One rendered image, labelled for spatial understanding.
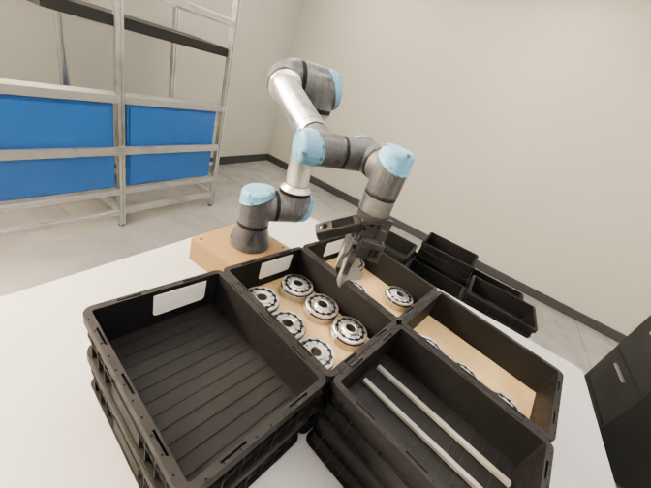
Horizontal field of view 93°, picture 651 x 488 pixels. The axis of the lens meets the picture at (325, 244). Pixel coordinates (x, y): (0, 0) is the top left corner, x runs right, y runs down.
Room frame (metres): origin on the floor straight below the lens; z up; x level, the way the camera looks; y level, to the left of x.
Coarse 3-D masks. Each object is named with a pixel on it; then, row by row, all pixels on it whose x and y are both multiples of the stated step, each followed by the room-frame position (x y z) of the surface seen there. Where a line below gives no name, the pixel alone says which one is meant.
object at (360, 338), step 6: (342, 318) 0.70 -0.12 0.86; (348, 318) 0.71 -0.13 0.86; (336, 324) 0.67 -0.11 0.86; (342, 324) 0.67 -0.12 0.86; (360, 324) 0.70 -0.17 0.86; (336, 330) 0.64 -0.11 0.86; (342, 330) 0.65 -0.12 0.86; (360, 330) 0.67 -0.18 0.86; (342, 336) 0.63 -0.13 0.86; (348, 336) 0.64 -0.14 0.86; (354, 336) 0.64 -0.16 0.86; (360, 336) 0.66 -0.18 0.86; (366, 336) 0.66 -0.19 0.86; (348, 342) 0.62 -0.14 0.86; (354, 342) 0.62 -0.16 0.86; (360, 342) 0.63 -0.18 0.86
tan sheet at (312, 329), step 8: (280, 280) 0.81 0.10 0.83; (272, 288) 0.76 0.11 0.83; (280, 296) 0.73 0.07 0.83; (280, 304) 0.70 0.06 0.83; (288, 304) 0.71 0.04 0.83; (296, 304) 0.73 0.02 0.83; (296, 312) 0.69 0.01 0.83; (304, 320) 0.67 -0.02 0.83; (312, 328) 0.65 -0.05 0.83; (320, 328) 0.66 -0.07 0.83; (328, 328) 0.67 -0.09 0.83; (304, 336) 0.61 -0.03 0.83; (312, 336) 0.62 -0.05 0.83; (320, 336) 0.63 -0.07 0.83; (328, 336) 0.64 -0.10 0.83; (336, 352) 0.60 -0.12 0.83; (344, 352) 0.61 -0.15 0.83; (352, 352) 0.61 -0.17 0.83; (336, 360) 0.57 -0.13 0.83
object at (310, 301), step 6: (312, 294) 0.75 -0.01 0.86; (318, 294) 0.76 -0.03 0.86; (324, 294) 0.77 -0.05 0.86; (306, 300) 0.72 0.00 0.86; (312, 300) 0.73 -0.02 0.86; (330, 300) 0.76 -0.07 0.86; (306, 306) 0.70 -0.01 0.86; (330, 306) 0.73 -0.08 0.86; (336, 306) 0.74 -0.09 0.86; (312, 312) 0.68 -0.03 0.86; (318, 312) 0.69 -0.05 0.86; (324, 312) 0.70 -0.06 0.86; (330, 312) 0.71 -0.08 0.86; (336, 312) 0.71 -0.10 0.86; (324, 318) 0.68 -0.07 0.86; (330, 318) 0.69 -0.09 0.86
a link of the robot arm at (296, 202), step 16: (304, 64) 1.02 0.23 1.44; (304, 80) 1.00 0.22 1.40; (320, 80) 1.03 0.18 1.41; (336, 80) 1.06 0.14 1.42; (320, 96) 1.03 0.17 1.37; (336, 96) 1.06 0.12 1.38; (320, 112) 1.04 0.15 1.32; (288, 176) 1.05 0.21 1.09; (304, 176) 1.05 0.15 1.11; (288, 192) 1.03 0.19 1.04; (304, 192) 1.05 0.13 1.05; (288, 208) 1.02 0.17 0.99; (304, 208) 1.06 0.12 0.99
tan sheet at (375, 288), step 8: (368, 272) 1.05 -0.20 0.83; (360, 280) 0.97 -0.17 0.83; (368, 280) 0.99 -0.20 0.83; (376, 280) 1.01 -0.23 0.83; (368, 288) 0.94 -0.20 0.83; (376, 288) 0.96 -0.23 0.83; (384, 288) 0.98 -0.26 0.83; (376, 296) 0.91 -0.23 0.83; (384, 304) 0.88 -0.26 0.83; (392, 312) 0.85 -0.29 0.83; (400, 312) 0.87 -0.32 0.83
